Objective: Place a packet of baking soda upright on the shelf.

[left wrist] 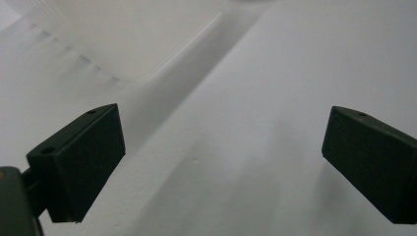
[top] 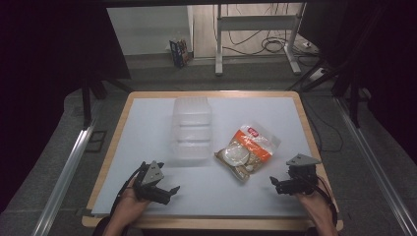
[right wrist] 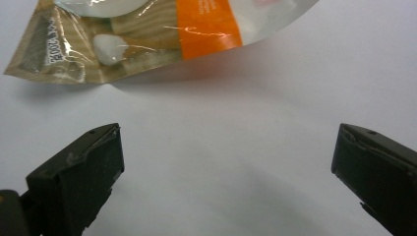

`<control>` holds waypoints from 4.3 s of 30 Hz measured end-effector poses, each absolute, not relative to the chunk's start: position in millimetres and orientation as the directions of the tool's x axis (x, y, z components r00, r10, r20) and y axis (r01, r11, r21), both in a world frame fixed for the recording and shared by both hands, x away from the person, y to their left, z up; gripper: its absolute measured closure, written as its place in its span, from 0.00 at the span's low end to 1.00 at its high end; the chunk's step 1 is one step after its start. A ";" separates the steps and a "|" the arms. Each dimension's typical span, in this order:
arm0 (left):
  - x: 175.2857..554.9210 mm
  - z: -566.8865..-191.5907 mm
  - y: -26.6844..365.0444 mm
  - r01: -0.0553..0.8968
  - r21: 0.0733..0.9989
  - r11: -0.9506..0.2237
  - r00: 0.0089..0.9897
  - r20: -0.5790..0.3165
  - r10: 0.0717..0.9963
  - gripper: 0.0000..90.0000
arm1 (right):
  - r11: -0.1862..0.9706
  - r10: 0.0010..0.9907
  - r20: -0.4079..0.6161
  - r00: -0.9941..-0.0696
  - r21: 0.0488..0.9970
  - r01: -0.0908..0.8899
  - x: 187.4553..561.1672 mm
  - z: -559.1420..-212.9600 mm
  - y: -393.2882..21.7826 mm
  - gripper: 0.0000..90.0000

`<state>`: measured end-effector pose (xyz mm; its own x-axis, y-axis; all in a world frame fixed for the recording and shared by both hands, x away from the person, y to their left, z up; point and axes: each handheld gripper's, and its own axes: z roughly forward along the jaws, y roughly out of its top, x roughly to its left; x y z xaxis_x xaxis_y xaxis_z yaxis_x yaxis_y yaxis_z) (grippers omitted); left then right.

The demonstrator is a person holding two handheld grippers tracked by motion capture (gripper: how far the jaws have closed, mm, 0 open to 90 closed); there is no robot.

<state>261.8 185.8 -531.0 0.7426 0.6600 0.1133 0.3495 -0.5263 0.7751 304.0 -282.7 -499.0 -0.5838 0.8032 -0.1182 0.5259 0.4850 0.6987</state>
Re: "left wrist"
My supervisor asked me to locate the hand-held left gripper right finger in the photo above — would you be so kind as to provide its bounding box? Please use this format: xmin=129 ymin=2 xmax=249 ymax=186
xmin=321 ymin=105 xmax=417 ymax=225

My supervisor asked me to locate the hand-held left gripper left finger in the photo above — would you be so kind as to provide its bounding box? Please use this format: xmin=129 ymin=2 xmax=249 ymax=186
xmin=21 ymin=103 xmax=127 ymax=224

